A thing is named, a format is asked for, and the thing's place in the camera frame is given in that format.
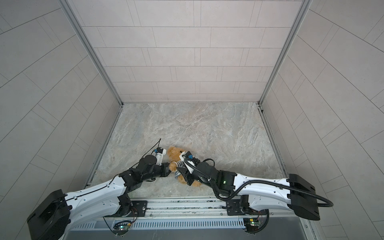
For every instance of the right green circuit board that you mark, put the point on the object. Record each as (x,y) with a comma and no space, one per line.
(251,225)

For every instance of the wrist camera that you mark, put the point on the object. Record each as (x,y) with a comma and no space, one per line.
(189,160)
(160,153)

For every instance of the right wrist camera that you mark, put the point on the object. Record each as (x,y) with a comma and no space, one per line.
(189,160)

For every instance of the aluminium right corner post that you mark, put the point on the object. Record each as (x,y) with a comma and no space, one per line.
(290,38)

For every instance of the brown teddy bear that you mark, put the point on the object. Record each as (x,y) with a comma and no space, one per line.
(173,154)

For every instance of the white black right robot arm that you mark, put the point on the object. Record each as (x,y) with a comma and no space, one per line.
(294,193)

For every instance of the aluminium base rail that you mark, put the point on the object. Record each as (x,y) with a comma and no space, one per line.
(194,213)

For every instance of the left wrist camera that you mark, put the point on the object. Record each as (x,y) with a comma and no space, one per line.
(160,153)

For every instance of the aluminium left corner post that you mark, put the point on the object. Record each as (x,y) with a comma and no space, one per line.
(88,47)

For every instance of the aluminium corner post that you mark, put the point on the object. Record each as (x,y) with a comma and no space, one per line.
(88,47)
(290,38)

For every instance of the blue white striped sweater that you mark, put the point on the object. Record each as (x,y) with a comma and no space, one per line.
(176,166)

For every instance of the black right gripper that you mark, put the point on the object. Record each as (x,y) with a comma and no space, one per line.
(187,175)

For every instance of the left green circuit board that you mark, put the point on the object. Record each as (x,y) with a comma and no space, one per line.
(121,228)

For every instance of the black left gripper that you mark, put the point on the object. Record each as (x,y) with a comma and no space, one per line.
(165,170)

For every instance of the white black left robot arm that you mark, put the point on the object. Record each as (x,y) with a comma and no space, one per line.
(60,212)

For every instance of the green circuit board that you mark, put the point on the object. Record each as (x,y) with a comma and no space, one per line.
(121,228)
(251,225)

